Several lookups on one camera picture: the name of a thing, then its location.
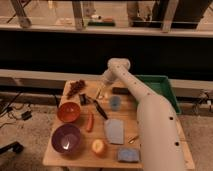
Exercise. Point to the orange bowl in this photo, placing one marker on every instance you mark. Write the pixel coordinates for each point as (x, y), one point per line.
(68, 112)

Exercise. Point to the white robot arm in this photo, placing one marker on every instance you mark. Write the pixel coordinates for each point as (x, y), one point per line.
(161, 149)

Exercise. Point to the purple bowl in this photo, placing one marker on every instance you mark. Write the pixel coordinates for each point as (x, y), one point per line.
(66, 139)

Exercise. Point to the small black clip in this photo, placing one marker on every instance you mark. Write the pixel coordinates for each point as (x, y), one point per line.
(82, 98)

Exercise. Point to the grey blue folded cloth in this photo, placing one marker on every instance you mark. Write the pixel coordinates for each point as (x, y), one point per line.
(114, 131)

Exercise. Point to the blue sponge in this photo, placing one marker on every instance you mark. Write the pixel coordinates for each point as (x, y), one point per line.
(129, 155)

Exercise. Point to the green plastic tray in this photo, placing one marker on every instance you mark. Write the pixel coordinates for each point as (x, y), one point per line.
(162, 86)

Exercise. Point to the peach fruit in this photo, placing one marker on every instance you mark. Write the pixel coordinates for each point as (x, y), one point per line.
(98, 147)

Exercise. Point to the black chair base leg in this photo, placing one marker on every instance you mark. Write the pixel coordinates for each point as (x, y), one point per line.
(16, 147)

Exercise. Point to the blue plastic cup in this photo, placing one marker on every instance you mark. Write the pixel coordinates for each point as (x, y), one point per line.
(115, 103)

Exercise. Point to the black handled knife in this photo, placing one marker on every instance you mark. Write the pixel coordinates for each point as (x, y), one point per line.
(98, 107)

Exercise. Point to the bunch of dark grapes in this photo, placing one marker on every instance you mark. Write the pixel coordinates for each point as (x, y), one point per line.
(75, 88)

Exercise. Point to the metal spoon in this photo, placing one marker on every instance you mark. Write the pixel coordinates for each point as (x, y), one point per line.
(133, 139)

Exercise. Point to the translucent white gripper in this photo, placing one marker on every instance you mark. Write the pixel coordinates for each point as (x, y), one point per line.
(104, 87)

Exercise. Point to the wooden cutting board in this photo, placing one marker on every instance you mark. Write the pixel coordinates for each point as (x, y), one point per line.
(64, 98)

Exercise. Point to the black rectangular block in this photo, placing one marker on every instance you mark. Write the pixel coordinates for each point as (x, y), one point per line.
(120, 91)

